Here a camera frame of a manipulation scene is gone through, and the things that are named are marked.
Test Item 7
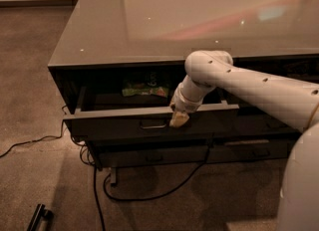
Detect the thick black floor cable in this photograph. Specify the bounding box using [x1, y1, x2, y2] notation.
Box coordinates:
[93, 141, 213, 231]

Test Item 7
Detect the black metal object on floor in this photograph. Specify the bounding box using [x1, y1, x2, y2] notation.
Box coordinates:
[27, 204, 54, 231]

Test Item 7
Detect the dark grey drawer cabinet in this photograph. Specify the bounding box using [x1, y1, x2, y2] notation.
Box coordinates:
[48, 0, 319, 167]

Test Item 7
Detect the green snack bag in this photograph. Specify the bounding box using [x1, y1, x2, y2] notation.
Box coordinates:
[122, 76, 170, 98]

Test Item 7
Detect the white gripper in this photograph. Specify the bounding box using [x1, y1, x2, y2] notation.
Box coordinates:
[169, 83, 203, 128]

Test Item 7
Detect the metal cabinet leg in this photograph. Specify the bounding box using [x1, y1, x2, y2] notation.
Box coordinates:
[110, 167, 118, 187]

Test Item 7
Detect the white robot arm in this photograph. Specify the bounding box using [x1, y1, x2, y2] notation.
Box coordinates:
[169, 51, 319, 231]

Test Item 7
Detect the dark grey drawer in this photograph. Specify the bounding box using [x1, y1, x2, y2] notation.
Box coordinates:
[207, 139, 294, 163]
[62, 85, 241, 142]
[99, 145, 208, 167]
[231, 108, 300, 137]

